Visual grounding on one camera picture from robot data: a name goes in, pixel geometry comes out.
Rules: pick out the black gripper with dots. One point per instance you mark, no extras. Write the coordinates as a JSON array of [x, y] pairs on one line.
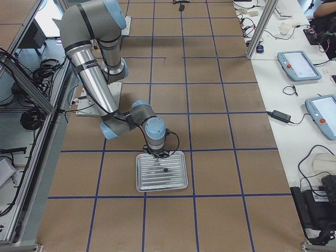
[[156, 153]]

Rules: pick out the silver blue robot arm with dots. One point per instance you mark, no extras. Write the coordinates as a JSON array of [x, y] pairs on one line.
[[90, 34]]

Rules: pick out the ribbed silver metal tray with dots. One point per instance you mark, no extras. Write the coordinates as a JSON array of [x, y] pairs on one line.
[[151, 176]]

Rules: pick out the black power adapter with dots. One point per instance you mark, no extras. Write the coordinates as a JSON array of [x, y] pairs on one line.
[[281, 116]]

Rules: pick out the far blue teach pendant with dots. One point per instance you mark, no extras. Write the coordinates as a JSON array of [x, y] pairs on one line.
[[298, 66]]

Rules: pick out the blue teach pendant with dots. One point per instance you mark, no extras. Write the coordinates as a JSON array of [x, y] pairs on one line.
[[298, 66], [322, 110]]

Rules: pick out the near blue teach pendant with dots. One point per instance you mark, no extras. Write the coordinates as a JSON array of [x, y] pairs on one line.
[[322, 110]]

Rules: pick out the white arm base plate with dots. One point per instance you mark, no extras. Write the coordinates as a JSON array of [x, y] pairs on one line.
[[86, 106], [126, 30]]

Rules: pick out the aluminium frame post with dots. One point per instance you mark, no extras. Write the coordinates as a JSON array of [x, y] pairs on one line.
[[262, 23]]

